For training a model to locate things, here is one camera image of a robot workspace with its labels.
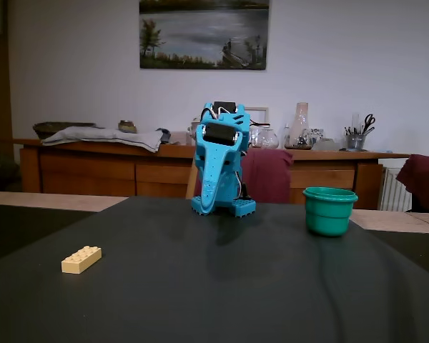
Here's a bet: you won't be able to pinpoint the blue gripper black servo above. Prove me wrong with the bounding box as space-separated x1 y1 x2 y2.
195 123 245 215

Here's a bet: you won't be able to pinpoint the cream lego brick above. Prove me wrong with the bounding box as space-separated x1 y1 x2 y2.
60 244 103 275

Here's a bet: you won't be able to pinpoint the maroon chair cloth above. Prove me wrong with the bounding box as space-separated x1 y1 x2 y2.
185 148 294 204

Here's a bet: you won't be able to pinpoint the round glass bowl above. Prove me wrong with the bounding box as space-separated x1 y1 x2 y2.
256 128 280 149

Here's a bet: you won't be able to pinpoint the small ceramic pot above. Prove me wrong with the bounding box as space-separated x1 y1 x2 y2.
117 119 137 134

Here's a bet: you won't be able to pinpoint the pink glass vase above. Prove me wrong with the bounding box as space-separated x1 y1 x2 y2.
284 102 314 150

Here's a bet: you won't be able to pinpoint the grey folded cloth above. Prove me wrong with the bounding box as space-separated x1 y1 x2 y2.
41 125 171 154

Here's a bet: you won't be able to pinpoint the grey rubber mat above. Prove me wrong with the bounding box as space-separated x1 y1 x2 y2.
0 195 429 343

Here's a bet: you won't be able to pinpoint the grey stone slab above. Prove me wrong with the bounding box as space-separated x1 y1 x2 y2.
312 138 343 151

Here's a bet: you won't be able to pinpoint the wooden sideboard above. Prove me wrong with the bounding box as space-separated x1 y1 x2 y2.
14 138 410 210

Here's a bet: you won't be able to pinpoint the green plastic cup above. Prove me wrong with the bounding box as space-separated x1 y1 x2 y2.
302 186 359 238

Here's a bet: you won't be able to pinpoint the lake landscape painting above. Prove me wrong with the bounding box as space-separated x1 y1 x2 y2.
139 0 272 71

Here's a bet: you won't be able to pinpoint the grey pen holder cup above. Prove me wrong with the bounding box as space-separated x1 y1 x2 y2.
345 134 366 151

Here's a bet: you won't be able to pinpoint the dark shallow bowl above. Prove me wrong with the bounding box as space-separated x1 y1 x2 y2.
33 121 97 140

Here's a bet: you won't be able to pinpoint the white radiator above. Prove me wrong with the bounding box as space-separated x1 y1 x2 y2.
378 166 414 212

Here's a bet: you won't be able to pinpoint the black table mat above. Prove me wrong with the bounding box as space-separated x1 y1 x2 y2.
366 229 429 283
0 202 96 267

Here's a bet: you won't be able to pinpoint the dark red covered chair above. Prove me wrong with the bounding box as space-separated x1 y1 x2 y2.
395 154 429 215

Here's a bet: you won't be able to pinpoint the white picture frame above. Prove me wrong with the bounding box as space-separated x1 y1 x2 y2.
243 106 270 134

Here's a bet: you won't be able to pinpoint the black handled scissors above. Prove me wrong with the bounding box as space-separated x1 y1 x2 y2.
360 114 376 135

